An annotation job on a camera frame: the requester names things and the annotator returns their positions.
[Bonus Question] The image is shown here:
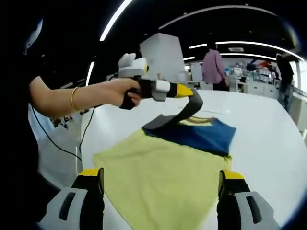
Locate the white worn device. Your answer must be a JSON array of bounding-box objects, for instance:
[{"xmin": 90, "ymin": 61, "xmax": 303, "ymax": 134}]
[{"xmin": 23, "ymin": 18, "xmax": 44, "ymax": 50}]

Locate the long ceiling light strip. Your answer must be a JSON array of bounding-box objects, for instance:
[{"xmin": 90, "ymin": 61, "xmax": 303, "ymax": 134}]
[{"xmin": 215, "ymin": 41, "xmax": 306, "ymax": 61}]

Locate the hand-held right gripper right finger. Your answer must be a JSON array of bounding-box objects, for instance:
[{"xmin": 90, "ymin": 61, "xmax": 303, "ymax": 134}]
[{"xmin": 216, "ymin": 169, "xmax": 281, "ymax": 230}]

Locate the thin black cable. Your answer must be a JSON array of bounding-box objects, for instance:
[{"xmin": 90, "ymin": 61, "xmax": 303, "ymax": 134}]
[{"xmin": 30, "ymin": 104, "xmax": 96, "ymax": 161}]

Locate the white square pillar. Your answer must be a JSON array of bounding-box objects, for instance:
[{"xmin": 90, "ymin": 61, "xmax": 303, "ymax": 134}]
[{"xmin": 139, "ymin": 33, "xmax": 186, "ymax": 83}]

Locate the yellow blue grey garment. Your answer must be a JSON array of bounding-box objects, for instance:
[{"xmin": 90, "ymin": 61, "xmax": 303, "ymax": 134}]
[{"xmin": 92, "ymin": 89, "xmax": 237, "ymax": 230}]

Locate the person's black clothed torso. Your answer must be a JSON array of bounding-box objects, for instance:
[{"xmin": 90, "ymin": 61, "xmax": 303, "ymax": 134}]
[{"xmin": 0, "ymin": 14, "xmax": 62, "ymax": 216}]

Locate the gold bracelet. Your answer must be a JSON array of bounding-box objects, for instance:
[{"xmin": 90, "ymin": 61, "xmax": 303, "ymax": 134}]
[{"xmin": 70, "ymin": 86, "xmax": 81, "ymax": 113}]

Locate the person's left hand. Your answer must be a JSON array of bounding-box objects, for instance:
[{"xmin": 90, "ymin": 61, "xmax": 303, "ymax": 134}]
[{"xmin": 105, "ymin": 78, "xmax": 142, "ymax": 108}]

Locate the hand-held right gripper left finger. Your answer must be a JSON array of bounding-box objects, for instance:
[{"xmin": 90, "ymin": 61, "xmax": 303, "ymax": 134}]
[{"xmin": 39, "ymin": 167, "xmax": 106, "ymax": 230}]

